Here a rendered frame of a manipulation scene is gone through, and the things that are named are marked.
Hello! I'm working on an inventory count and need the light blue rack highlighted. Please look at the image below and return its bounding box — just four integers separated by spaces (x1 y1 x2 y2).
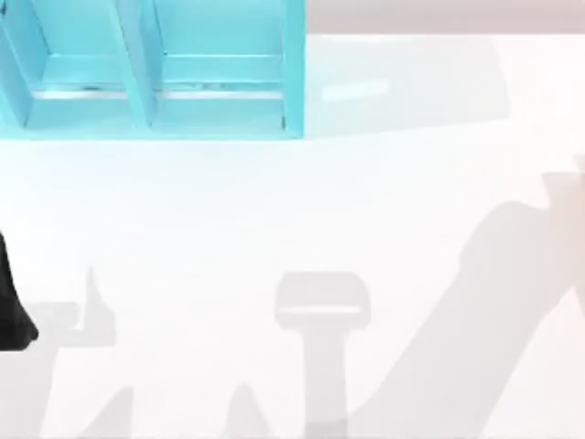
0 0 306 141

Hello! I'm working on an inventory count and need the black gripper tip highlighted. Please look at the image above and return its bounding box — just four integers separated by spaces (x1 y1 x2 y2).
0 233 40 353

